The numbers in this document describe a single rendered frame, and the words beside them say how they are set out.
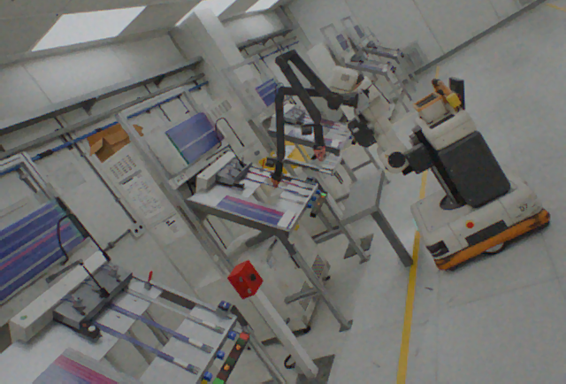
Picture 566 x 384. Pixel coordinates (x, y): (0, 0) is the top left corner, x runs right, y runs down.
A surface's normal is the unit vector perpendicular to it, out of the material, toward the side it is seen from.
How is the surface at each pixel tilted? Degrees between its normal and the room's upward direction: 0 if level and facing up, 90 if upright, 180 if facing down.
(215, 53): 90
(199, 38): 90
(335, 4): 90
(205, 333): 47
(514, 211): 90
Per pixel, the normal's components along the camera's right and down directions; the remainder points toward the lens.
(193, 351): 0.18, -0.87
